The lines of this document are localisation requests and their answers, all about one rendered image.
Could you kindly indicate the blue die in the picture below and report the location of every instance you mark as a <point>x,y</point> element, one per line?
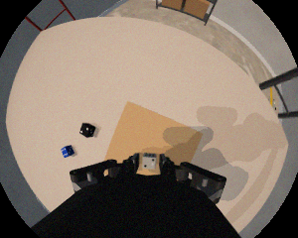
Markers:
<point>67,151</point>

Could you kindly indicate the tan flat mat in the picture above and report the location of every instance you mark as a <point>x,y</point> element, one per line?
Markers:
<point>140,130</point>

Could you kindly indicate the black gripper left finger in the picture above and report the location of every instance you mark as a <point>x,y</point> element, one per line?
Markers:
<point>95,173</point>

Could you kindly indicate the black die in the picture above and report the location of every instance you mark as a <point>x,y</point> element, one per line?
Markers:
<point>87,130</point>

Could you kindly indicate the white die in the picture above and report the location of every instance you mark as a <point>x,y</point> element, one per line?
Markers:
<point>149,161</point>

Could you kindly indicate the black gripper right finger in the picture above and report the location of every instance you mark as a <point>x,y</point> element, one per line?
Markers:
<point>210,183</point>

